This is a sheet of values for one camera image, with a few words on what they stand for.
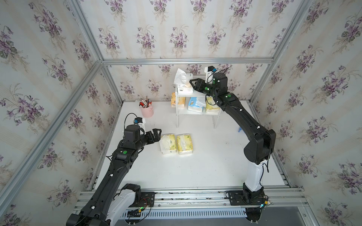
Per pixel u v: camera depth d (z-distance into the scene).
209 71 0.71
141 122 0.68
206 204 0.73
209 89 0.69
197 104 0.90
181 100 0.94
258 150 0.50
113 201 0.54
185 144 0.90
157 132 0.69
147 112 1.04
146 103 1.07
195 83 0.77
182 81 0.79
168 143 0.90
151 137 0.67
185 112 0.93
